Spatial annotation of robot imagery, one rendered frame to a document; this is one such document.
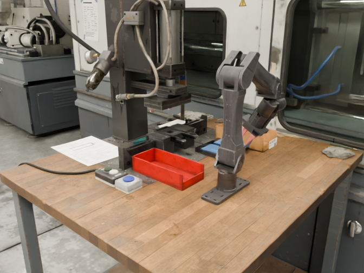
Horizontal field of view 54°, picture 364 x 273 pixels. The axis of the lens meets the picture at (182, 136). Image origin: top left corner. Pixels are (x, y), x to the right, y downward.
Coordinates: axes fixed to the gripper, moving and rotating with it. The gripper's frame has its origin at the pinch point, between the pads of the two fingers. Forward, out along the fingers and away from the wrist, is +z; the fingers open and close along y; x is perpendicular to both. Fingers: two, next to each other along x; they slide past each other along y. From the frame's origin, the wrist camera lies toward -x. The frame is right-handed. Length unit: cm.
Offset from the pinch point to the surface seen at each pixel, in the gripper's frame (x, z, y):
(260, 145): -14.1, 4.5, -3.8
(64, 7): -330, 232, 542
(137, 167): 33.0, 18.8, 18.8
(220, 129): -15.1, 12.1, 15.9
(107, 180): 46, 20, 20
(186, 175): 24.6, 12.3, 3.7
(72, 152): 36, 39, 49
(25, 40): -122, 168, 334
